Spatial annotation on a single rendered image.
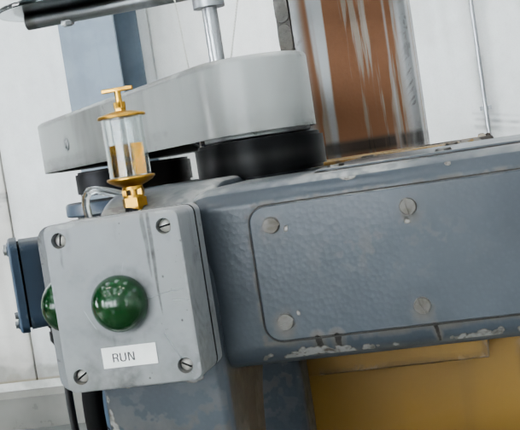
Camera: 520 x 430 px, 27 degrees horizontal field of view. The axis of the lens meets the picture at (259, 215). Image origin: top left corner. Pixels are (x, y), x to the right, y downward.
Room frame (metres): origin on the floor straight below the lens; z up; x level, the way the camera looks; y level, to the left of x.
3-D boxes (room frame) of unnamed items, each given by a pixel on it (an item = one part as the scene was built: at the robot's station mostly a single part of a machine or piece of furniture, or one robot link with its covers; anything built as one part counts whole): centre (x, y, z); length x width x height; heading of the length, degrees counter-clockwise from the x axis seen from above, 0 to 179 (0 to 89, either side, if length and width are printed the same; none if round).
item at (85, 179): (1.11, 0.12, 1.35); 0.12 x 0.12 x 0.04
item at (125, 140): (0.64, 0.07, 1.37); 0.03 x 0.02 x 0.03; 78
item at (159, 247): (0.58, 0.07, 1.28); 0.08 x 0.05 x 0.09; 78
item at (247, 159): (0.75, -0.01, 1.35); 0.09 x 0.09 x 0.03
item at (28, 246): (1.09, 0.22, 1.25); 0.10 x 0.08 x 0.12; 13
